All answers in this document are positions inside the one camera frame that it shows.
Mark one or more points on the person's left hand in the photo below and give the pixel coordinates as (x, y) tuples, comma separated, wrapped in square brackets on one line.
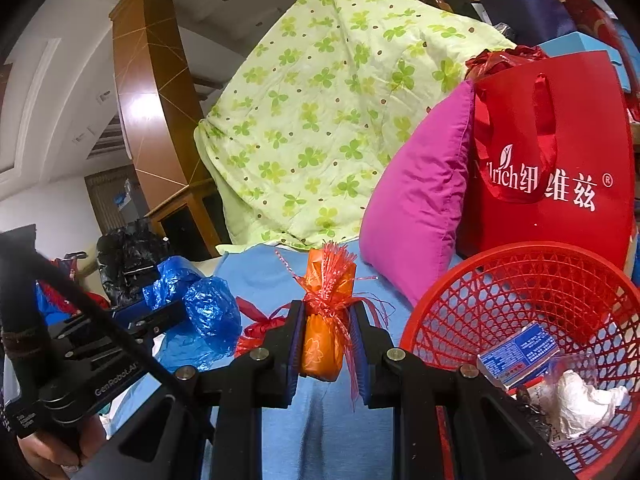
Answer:
[(55, 440)]

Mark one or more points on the white tissue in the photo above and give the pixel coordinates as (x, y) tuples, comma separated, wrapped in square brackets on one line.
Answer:
[(580, 400)]

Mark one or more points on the light blue blanket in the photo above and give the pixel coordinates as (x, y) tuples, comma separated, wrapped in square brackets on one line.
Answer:
[(320, 435)]

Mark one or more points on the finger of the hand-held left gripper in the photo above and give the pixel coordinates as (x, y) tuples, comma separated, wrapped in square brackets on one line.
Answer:
[(160, 317)]

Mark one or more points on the light blue cardboard box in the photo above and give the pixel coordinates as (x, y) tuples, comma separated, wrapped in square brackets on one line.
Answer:
[(575, 42)]

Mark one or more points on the wooden column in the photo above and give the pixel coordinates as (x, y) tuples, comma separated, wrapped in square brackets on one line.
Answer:
[(145, 85)]

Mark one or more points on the red garment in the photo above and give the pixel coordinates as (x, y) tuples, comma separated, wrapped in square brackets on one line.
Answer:
[(95, 302)]

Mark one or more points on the clear plastic wrap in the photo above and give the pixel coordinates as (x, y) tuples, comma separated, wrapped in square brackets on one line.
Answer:
[(575, 362)]

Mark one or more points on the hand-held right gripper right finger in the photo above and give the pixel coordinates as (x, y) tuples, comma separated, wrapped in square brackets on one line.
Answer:
[(360, 355)]

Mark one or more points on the crumpled red plastic bag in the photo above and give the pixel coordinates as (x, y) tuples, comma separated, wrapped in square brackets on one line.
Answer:
[(500, 60)]

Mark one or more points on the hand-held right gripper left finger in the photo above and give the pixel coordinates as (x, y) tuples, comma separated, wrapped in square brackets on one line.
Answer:
[(295, 350)]

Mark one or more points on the green clover print quilt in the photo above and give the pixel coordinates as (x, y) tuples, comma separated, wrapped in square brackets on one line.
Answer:
[(325, 110)]

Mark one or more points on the black puffer jacket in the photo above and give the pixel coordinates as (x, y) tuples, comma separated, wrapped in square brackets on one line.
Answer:
[(130, 250)]

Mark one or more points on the red plastic mesh basket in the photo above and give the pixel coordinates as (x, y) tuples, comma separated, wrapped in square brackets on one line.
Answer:
[(450, 310)]

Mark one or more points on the grey refrigerator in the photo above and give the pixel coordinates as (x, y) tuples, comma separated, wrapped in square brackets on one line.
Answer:
[(131, 205)]

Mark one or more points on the red tote bag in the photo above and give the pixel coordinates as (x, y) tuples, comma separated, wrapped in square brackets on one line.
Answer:
[(575, 135)]

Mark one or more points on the blue plastic bag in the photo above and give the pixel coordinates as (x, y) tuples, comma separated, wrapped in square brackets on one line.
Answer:
[(210, 310)]

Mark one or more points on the orange packet with red ribbon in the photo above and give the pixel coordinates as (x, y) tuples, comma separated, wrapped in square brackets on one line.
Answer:
[(325, 340)]

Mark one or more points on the wooden cabinet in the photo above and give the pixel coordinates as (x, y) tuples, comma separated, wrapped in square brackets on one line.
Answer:
[(200, 220)]

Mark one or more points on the blue and white carton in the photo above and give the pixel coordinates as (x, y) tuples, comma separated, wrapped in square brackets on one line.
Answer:
[(520, 355)]

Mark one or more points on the red plastic bag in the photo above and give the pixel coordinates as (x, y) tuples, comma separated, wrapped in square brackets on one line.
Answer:
[(252, 332), (500, 60)]

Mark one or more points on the magenta pillow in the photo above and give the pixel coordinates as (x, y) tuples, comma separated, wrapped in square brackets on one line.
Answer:
[(415, 200)]

